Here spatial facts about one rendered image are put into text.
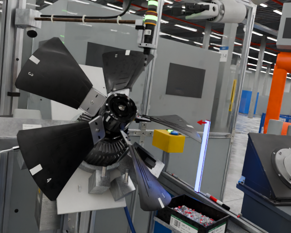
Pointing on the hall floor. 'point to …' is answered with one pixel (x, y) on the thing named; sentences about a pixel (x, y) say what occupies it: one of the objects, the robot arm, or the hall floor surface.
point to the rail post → (150, 222)
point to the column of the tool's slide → (4, 41)
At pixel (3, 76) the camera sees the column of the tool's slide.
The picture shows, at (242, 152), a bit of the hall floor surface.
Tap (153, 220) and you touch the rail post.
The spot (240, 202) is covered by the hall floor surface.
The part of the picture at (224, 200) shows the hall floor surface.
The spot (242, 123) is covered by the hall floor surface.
